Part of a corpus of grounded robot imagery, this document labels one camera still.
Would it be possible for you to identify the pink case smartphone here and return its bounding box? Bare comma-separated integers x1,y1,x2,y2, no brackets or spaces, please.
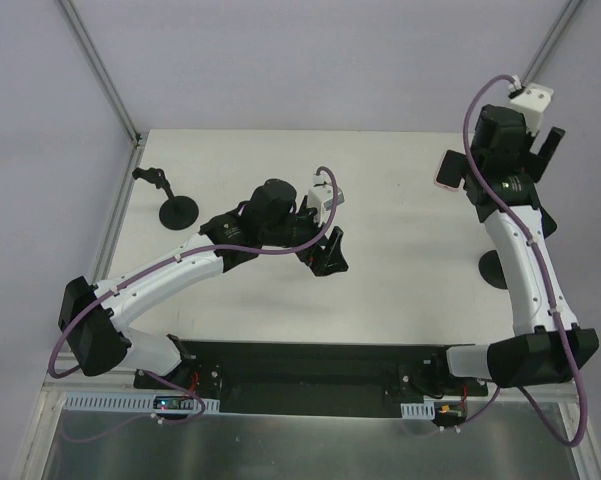
434,150,468,191

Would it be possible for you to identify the black round-base phone stand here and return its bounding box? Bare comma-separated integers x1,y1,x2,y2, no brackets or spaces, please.
478,250,507,290

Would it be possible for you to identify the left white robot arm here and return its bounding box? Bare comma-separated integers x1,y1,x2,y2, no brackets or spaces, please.
59,175,348,389

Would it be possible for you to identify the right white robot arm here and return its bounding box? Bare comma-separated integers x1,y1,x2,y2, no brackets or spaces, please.
430,105,599,395

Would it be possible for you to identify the black gooseneck phone stand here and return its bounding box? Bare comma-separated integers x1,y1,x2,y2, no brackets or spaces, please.
132,167,199,231

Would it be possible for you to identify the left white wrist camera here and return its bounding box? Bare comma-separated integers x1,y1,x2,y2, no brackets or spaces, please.
306,175,345,225

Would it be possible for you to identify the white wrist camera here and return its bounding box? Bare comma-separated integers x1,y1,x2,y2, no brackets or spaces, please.
507,75,554,137
306,175,345,225

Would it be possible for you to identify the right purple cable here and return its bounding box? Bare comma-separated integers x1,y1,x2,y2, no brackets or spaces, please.
462,73,589,447

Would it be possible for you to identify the purple cable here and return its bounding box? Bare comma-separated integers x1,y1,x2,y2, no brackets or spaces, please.
47,165,337,382
462,73,589,447

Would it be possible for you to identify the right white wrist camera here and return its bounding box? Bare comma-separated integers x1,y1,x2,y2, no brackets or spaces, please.
507,75,554,137

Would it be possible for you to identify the right aluminium frame post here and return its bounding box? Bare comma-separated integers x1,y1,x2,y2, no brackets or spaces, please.
521,0,586,85

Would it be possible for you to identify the aluminium frame post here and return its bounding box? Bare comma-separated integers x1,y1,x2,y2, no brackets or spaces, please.
55,0,143,147
521,0,586,85

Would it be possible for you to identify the right white cable duct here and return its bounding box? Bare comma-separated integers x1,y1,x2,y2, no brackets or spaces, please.
400,400,436,421

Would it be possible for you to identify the white cable duct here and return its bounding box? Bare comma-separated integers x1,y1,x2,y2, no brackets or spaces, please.
400,400,436,421
64,393,202,415

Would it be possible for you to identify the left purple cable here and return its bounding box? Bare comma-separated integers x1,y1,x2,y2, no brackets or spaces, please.
47,165,337,382

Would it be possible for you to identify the aluminium rail bar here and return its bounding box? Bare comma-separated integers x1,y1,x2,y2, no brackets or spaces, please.
44,352,141,389

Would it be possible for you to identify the left white cable duct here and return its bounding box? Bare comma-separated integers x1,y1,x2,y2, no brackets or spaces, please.
64,393,202,415

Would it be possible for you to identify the left aluminium frame post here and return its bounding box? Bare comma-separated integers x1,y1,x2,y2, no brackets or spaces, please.
55,0,143,147

